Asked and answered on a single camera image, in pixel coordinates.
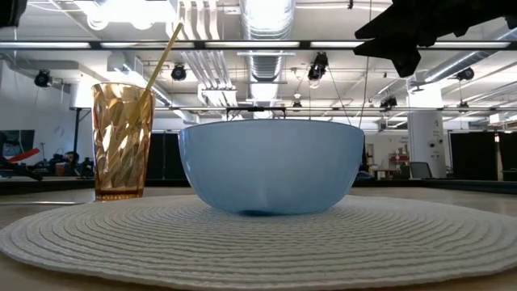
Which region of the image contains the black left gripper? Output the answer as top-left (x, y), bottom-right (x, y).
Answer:
top-left (0, 0), bottom-right (28, 28)

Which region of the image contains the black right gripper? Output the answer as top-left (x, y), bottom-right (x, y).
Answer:
top-left (353, 0), bottom-right (517, 78)

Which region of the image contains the yellow straw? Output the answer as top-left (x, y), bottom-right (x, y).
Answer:
top-left (127, 22), bottom-right (185, 126)

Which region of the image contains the blue bowl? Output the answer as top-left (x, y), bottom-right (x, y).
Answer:
top-left (178, 119), bottom-right (365, 216)

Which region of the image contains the white pillar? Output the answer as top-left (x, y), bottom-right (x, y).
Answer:
top-left (406, 82), bottom-right (448, 179)

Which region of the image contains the grey office chair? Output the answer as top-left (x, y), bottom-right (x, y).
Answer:
top-left (409, 161), bottom-right (433, 180)

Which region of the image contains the red bar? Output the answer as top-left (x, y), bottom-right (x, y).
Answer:
top-left (7, 147), bottom-right (41, 163)

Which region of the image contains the black partition panel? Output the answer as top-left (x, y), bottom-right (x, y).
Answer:
top-left (498, 131), bottom-right (517, 182)
top-left (449, 131), bottom-right (500, 182)

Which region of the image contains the amber faceted plastic cup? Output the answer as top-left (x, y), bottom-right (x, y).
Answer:
top-left (91, 82), bottom-right (157, 202)

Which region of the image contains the black cabinet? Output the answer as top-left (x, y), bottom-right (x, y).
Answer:
top-left (145, 131), bottom-right (183, 181)

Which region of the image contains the white woven round placemat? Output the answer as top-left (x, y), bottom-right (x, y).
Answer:
top-left (0, 194), bottom-right (517, 291)

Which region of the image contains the slanted silver duct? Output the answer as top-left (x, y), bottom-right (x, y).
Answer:
top-left (422, 23), bottom-right (517, 84)

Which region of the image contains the silver ventilation duct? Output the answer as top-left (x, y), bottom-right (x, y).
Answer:
top-left (239, 0), bottom-right (296, 120)

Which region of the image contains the dark wall monitor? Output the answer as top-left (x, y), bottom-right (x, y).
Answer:
top-left (0, 129), bottom-right (36, 159)

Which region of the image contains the black post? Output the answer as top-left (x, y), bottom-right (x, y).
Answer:
top-left (69, 106), bottom-right (93, 162)

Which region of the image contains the black hanging bracket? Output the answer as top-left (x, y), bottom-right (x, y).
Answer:
top-left (225, 106), bottom-right (288, 121)

